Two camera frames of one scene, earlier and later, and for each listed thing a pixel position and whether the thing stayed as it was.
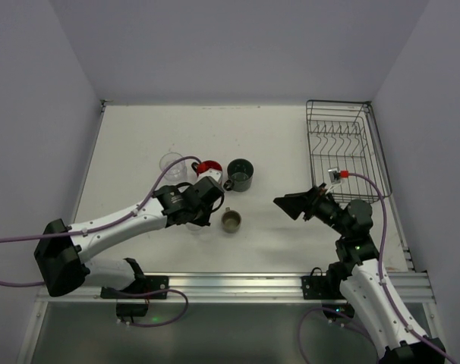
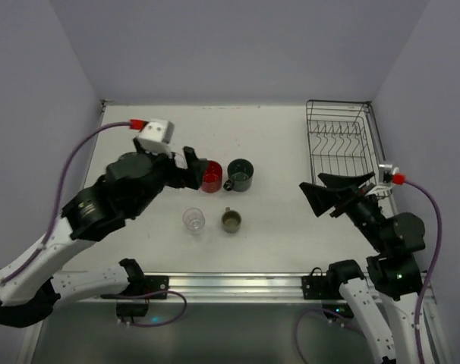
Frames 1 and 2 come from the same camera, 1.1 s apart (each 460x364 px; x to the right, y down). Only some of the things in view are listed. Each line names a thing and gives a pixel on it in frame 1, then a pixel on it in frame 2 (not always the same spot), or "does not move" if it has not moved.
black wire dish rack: x=346 y=152 does not move
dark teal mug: x=240 y=172 does not move
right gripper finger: x=295 y=203 to x=321 y=198
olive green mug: x=231 y=220 does not move
